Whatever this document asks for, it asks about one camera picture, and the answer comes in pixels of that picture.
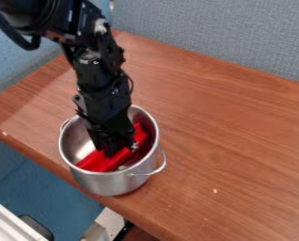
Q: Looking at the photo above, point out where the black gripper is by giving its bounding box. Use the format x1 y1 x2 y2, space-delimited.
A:
73 54 139 157

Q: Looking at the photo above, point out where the red plastic block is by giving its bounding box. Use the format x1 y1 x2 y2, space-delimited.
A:
75 122 149 172

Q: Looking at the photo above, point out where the metal pot with handle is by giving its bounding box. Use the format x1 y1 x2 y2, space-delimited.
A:
57 105 167 196

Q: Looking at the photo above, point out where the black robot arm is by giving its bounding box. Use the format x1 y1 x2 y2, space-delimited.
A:
0 0 139 156

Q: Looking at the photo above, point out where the black object under table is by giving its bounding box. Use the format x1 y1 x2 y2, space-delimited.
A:
19 215 53 241

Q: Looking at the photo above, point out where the white appliance at bottom left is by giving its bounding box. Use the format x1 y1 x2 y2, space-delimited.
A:
0 204 43 241

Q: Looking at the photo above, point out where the grey metal table frame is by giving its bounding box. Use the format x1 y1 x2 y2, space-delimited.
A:
79 208 133 241

